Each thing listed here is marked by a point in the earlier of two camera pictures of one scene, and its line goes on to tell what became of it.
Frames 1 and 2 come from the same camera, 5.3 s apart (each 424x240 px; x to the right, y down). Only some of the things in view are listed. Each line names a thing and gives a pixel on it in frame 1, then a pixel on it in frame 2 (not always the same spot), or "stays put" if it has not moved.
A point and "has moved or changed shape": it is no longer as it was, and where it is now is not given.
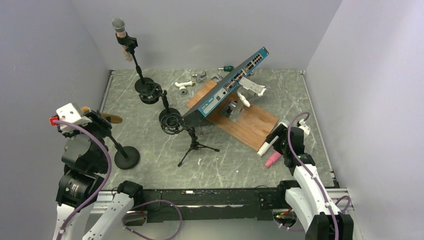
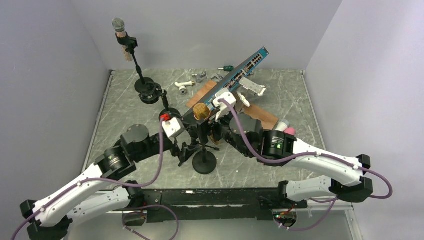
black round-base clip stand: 126,157 has moved or changed shape
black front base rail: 210,205 stays put
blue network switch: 203,107 stays put
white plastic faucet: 182,86 stays put
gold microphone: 114,119 → 201,112
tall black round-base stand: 132,43 stays put
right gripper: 281,131 → 215,127
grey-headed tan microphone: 119,25 stays put
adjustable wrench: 217,78 stays put
